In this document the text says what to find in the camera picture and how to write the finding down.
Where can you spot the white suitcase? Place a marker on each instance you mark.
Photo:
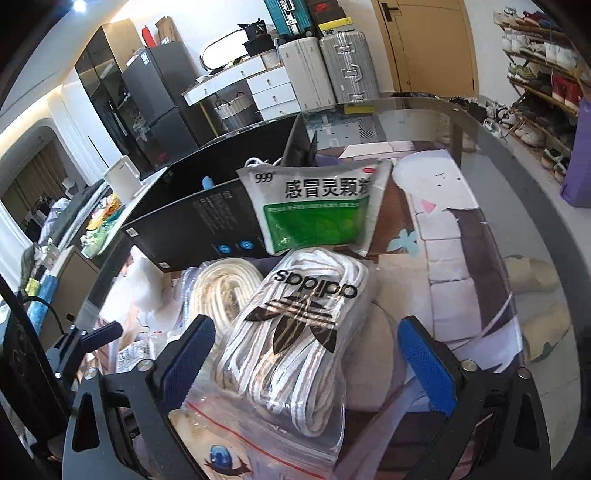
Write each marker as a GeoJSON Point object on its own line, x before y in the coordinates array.
{"type": "Point", "coordinates": [302, 74]}

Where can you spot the white electric kettle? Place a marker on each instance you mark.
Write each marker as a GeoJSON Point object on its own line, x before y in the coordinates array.
{"type": "Point", "coordinates": [121, 177]}

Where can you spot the white soft bundle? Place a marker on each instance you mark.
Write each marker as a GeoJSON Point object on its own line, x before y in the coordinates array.
{"type": "Point", "coordinates": [143, 281]}

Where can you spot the striped shoelaces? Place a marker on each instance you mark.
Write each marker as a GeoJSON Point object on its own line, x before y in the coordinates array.
{"type": "Point", "coordinates": [295, 332]}

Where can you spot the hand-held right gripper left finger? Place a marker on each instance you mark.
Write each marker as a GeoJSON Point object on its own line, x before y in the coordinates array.
{"type": "Point", "coordinates": [189, 357]}

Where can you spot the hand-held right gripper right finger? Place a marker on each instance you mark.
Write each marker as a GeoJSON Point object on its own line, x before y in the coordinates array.
{"type": "Point", "coordinates": [427, 369]}

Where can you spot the black glass cabinet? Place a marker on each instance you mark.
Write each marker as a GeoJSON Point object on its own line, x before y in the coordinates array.
{"type": "Point", "coordinates": [104, 83]}

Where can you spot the black bag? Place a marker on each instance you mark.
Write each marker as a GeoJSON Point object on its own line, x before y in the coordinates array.
{"type": "Point", "coordinates": [256, 39]}

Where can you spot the stack of shoe boxes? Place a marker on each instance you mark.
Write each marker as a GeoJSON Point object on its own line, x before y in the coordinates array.
{"type": "Point", "coordinates": [330, 16]}

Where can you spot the yellow snack bag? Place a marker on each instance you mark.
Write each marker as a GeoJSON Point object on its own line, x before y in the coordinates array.
{"type": "Point", "coordinates": [106, 217]}

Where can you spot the black cardboard box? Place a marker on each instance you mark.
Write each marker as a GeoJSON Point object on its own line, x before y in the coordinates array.
{"type": "Point", "coordinates": [194, 226]}

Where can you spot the white dresser with drawers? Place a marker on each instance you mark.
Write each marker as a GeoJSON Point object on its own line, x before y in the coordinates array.
{"type": "Point", "coordinates": [272, 85]}

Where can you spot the woven laundry basket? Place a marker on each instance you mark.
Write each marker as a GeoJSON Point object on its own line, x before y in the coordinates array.
{"type": "Point", "coordinates": [235, 113]}

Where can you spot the silver suitcase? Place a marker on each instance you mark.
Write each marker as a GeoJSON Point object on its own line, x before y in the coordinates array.
{"type": "Point", "coordinates": [348, 64]}

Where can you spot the beige slipper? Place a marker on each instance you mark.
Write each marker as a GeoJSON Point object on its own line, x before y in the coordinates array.
{"type": "Point", "coordinates": [531, 274]}
{"type": "Point", "coordinates": [547, 330]}

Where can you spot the purple bag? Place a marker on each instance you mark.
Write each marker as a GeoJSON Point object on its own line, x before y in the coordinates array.
{"type": "Point", "coordinates": [577, 175]}

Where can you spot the wooden shoe rack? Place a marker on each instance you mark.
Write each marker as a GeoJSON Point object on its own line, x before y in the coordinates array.
{"type": "Point", "coordinates": [554, 104]}

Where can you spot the cream shoelaces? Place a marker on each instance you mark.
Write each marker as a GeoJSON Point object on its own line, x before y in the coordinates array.
{"type": "Point", "coordinates": [221, 286]}

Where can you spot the brown cardboard box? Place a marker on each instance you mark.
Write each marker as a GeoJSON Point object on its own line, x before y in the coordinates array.
{"type": "Point", "coordinates": [164, 30]}

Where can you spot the group of shoes on floor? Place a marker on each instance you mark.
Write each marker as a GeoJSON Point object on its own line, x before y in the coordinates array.
{"type": "Point", "coordinates": [494, 115]}

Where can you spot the red flat package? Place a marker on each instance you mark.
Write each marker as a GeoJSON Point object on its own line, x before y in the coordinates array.
{"type": "Point", "coordinates": [150, 37]}

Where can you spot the rows of shoes on rack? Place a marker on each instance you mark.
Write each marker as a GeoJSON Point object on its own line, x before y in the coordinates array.
{"type": "Point", "coordinates": [545, 50]}

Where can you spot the white green medicine bag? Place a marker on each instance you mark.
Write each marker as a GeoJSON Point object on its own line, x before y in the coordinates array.
{"type": "Point", "coordinates": [314, 217]}

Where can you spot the teal suitcase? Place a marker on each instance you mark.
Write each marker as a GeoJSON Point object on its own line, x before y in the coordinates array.
{"type": "Point", "coordinates": [286, 16]}

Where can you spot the dark grey fridge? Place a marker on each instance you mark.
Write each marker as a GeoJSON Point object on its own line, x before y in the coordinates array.
{"type": "Point", "coordinates": [161, 101]}

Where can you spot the green plastic bag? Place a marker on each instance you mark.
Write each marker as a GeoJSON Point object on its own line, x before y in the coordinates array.
{"type": "Point", "coordinates": [94, 243]}

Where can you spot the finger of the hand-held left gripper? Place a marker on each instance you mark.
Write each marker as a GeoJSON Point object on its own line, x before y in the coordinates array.
{"type": "Point", "coordinates": [104, 334]}

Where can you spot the oval mirror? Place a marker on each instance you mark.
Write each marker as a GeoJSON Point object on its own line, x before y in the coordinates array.
{"type": "Point", "coordinates": [221, 48]}

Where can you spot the wooden door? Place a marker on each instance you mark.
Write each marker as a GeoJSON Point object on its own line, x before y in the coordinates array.
{"type": "Point", "coordinates": [429, 46]}

